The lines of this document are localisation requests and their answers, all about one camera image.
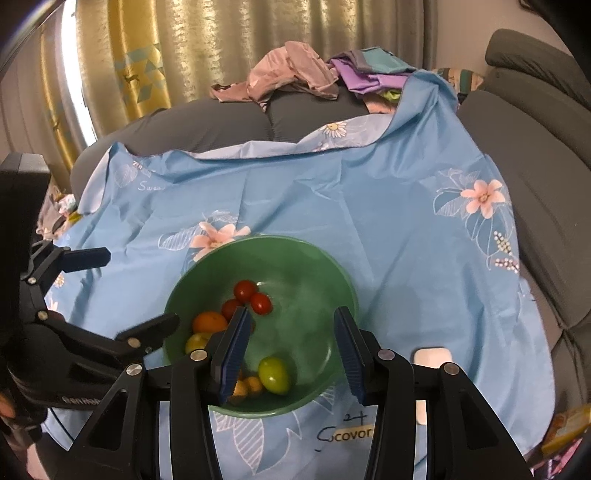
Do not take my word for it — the yellow patterned curtain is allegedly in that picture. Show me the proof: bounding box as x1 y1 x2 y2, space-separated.
39 0 174 158

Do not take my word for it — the person's left hand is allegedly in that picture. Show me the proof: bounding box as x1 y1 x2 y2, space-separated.
0 388 48 446

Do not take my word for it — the green bowl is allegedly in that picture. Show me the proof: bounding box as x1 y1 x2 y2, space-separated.
164 235 360 418

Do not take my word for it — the beige curtain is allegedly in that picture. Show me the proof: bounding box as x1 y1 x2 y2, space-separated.
76 0 439 109

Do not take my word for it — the orange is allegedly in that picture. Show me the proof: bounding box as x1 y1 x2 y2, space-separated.
192 312 229 334

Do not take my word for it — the white device with round button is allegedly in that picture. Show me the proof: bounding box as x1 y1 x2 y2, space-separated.
413 347 451 426

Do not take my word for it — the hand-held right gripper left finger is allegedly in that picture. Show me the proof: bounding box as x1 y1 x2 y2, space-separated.
69 305 254 480

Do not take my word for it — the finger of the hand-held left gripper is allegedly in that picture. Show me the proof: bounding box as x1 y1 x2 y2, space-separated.
34 311 181 367
21 246 112 289

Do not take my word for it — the green round fruit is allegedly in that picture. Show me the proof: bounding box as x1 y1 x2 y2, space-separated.
257 355 291 395

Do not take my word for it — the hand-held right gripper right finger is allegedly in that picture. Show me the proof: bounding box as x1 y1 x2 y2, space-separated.
332 305 527 480

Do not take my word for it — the blue floral bed sheet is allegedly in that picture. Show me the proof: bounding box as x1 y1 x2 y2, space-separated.
44 69 555 480

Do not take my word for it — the pink cloth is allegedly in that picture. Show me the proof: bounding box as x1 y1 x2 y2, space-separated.
210 41 341 114

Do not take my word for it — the pile of clutter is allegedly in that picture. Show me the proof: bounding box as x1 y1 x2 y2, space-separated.
36 186 89 241

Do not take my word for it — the grey sofa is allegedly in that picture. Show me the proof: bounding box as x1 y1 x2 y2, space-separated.
69 28 591 480

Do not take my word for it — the teal cloth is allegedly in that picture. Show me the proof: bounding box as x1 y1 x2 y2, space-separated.
360 46 411 72

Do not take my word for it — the purple cloth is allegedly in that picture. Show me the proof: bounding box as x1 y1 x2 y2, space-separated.
329 50 416 95

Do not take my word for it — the yellow packet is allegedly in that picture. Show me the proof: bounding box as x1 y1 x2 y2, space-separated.
540 403 591 457

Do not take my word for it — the yellow-green round fruit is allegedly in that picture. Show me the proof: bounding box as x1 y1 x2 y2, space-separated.
185 332 214 355

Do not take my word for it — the patterned cushion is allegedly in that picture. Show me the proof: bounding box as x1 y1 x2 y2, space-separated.
433 67 485 93

